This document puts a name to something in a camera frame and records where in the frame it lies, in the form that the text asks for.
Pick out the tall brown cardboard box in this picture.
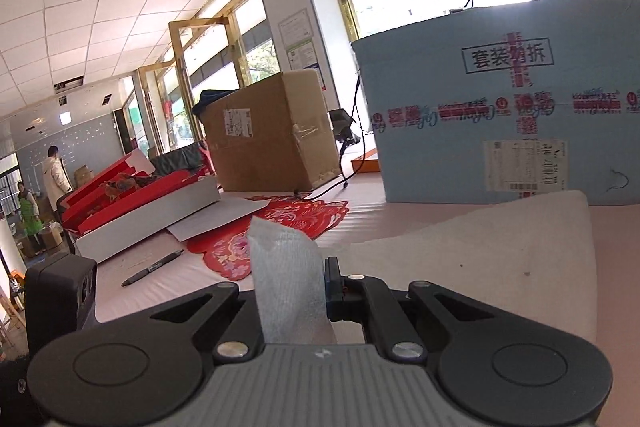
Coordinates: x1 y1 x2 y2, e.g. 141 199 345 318
200 68 343 192

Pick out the large blue cardboard box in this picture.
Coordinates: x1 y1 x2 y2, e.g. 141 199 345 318
350 0 640 208

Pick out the black marker pen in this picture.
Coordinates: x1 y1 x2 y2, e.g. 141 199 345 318
121 249 185 287

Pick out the orange flat box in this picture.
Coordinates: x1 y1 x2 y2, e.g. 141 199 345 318
350 149 384 176

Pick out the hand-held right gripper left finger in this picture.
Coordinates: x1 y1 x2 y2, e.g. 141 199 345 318
149 283 265 364

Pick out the wall poster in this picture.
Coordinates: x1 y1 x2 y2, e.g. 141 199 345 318
278 9 318 70

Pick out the white paper sheet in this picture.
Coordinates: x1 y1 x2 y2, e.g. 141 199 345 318
166 196 271 241

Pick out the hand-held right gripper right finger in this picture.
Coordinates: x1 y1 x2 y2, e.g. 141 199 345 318
324 256 507 364

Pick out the red paper cutting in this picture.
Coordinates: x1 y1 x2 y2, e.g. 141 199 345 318
186 195 351 282

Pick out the white non-woven shopping bag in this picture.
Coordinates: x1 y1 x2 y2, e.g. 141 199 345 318
248 189 599 349

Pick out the white shallow box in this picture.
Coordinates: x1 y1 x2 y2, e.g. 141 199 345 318
74 177 221 265

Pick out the dark blue cloth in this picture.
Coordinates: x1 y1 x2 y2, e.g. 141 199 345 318
192 89 237 118

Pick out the black desk device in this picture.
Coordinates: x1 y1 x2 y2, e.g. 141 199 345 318
327 107 362 146

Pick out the wooden door frame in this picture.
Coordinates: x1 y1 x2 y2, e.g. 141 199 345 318
168 17 237 150

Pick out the red box insert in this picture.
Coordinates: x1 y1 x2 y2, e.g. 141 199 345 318
62 154 203 236

